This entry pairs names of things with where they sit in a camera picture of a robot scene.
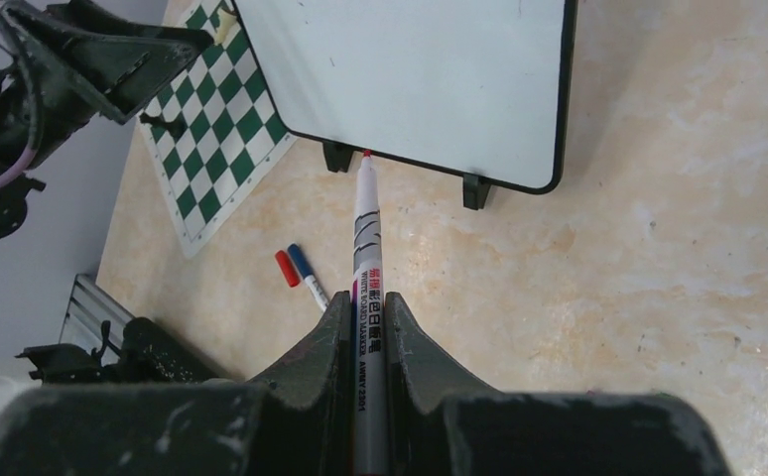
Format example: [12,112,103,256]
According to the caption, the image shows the green white chess mat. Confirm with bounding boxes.
[138,26,296,258]

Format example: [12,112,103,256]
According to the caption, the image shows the white whiteboard black frame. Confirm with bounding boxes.
[234,1,577,209]

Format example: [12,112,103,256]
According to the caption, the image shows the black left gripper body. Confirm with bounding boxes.
[0,0,122,173]

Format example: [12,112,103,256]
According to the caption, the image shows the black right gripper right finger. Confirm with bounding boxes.
[385,292,730,475]

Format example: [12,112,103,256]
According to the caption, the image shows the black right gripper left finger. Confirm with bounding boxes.
[0,292,352,475]

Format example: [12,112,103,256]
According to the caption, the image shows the blue cap whiteboard marker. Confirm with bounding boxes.
[287,243,329,311]

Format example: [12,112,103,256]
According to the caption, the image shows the red whiteboard marker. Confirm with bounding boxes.
[352,151,390,475]

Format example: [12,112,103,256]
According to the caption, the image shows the black chess piece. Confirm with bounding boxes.
[139,113,188,139]

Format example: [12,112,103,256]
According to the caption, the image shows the cream chess pawn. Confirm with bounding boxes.
[214,7,238,46]

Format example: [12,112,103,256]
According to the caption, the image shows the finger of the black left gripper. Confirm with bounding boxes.
[1,1,213,124]

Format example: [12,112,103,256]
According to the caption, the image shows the red marker cap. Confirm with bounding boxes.
[274,250,301,288]

